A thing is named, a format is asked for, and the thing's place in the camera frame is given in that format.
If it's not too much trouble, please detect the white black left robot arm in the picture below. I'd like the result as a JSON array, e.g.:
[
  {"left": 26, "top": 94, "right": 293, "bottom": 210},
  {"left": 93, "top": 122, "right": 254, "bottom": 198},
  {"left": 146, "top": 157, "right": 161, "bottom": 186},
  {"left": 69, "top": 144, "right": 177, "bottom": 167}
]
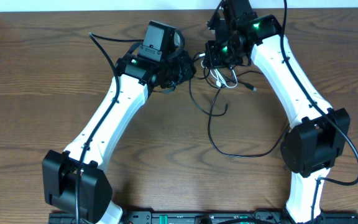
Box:
[{"left": 42, "top": 21, "right": 195, "bottom": 223}]

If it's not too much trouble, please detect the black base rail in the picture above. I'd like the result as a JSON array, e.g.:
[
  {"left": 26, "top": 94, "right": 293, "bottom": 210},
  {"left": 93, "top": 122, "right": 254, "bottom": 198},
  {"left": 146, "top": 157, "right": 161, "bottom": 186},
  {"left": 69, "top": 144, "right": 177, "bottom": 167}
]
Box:
[{"left": 48, "top": 210, "right": 358, "bottom": 224}]

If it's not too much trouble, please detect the thin black cable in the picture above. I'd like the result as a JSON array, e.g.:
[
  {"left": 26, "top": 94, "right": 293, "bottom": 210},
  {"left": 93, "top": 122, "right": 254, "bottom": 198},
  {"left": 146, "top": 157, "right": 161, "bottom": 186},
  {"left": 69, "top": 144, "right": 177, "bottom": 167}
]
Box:
[{"left": 188, "top": 70, "right": 258, "bottom": 118}]

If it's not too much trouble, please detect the white usb cable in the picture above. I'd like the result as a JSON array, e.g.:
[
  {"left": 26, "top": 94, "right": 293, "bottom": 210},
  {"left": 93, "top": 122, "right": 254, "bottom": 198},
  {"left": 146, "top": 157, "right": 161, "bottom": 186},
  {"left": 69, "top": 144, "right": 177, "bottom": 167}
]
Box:
[{"left": 199, "top": 52, "right": 239, "bottom": 90}]

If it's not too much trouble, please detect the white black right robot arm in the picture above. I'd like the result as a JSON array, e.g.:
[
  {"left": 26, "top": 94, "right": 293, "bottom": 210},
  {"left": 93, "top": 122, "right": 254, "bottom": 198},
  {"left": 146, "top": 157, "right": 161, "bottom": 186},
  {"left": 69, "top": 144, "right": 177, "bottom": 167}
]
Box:
[{"left": 203, "top": 1, "right": 350, "bottom": 223}]

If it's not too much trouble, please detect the black usb cable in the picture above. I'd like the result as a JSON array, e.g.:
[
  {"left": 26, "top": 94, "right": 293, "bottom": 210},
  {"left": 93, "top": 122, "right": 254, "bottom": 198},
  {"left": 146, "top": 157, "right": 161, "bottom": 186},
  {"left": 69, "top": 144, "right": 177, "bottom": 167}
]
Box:
[{"left": 193, "top": 51, "right": 291, "bottom": 159}]

